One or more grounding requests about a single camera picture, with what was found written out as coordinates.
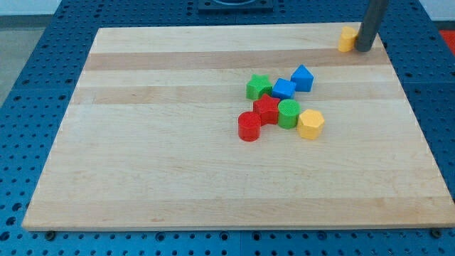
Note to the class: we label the red star block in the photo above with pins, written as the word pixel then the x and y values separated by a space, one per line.
pixel 267 109

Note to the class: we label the green star block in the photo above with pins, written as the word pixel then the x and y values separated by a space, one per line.
pixel 258 86

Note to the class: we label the yellow hexagon block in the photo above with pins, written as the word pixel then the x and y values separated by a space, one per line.
pixel 310 124

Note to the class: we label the red cylinder block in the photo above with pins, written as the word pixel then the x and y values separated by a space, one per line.
pixel 249 126

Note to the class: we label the green cylinder block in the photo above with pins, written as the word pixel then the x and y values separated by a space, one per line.
pixel 289 111

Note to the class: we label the blue cube block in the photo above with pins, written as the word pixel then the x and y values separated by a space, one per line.
pixel 284 89

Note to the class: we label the wooden board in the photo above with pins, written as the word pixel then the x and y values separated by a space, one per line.
pixel 149 140

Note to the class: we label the blue pentagon block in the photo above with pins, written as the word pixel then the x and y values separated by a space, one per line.
pixel 303 79

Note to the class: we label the yellow block at board corner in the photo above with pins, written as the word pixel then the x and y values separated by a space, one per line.
pixel 347 39

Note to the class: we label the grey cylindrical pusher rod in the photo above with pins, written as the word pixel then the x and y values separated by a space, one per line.
pixel 370 25

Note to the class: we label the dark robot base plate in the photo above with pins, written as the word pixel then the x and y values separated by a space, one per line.
pixel 235 5

